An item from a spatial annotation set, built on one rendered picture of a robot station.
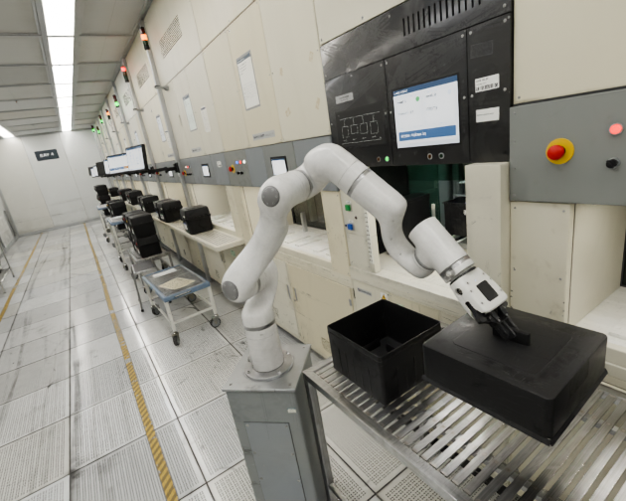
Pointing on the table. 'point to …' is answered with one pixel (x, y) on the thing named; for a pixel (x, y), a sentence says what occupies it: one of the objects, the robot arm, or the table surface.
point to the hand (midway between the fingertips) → (507, 328)
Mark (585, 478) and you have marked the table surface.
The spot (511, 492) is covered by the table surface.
